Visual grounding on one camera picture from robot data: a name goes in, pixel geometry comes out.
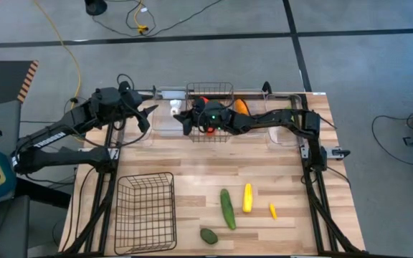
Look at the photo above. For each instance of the small yellow toy piece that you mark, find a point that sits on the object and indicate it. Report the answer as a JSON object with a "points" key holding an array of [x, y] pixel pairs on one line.
{"points": [[272, 211]]}

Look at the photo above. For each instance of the long green toy cucumber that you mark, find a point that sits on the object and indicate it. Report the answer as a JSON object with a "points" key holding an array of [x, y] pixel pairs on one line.
{"points": [[228, 209]]}

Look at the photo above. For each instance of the black round stand base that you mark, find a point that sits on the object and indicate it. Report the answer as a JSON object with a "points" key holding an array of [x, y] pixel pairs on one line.
{"points": [[95, 6]]}

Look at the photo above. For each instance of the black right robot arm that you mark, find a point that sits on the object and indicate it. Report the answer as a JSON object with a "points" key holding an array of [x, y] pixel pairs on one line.
{"points": [[264, 120]]}

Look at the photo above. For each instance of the black floor beam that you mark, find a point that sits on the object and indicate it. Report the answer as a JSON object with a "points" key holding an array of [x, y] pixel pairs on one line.
{"points": [[41, 193]]}

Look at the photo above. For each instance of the black mat orange striped edge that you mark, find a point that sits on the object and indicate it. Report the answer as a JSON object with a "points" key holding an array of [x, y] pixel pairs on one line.
{"points": [[2, 82]]}

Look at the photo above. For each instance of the black metal table frame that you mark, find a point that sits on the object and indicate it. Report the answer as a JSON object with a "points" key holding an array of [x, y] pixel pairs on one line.
{"points": [[314, 215]]}

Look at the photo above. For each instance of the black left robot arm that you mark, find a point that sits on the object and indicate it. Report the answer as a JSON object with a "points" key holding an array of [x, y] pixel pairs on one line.
{"points": [[48, 139]]}

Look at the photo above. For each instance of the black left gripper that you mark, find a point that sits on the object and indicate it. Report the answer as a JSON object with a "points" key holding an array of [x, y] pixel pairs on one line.
{"points": [[135, 102]]}

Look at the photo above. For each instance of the yellow toy corn cob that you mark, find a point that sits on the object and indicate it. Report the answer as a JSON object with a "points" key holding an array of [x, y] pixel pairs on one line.
{"points": [[247, 199]]}

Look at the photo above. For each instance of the small white toy garlic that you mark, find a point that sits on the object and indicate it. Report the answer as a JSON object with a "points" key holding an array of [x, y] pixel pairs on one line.
{"points": [[174, 111]]}

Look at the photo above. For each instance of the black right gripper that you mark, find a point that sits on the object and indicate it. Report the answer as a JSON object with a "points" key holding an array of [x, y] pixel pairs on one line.
{"points": [[210, 114]]}

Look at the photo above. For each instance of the green toy avocado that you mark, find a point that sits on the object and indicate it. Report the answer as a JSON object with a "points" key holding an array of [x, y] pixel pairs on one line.
{"points": [[209, 236]]}

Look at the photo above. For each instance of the black knob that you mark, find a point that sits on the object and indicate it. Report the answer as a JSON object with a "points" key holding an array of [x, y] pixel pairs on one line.
{"points": [[266, 87]]}

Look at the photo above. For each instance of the orange toy fruit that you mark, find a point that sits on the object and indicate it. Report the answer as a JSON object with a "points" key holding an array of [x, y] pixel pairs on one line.
{"points": [[241, 106]]}

